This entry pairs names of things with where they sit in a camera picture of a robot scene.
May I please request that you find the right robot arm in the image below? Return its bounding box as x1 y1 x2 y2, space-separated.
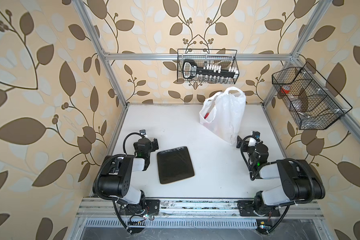
236 132 326 216

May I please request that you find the side wire basket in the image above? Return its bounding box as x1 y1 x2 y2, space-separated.
272 62 353 130

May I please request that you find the back wire basket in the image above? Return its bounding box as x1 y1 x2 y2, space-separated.
177 48 240 85

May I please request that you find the black square plate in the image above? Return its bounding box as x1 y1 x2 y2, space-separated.
157 147 195 185

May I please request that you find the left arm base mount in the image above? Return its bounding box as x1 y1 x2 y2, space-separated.
120 199 161 235

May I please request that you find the white plastic bag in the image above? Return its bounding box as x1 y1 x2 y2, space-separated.
199 87 247 146

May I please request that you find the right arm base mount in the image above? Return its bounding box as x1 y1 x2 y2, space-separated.
237 200 285 235

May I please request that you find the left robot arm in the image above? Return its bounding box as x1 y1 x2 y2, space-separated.
93 130 159 210

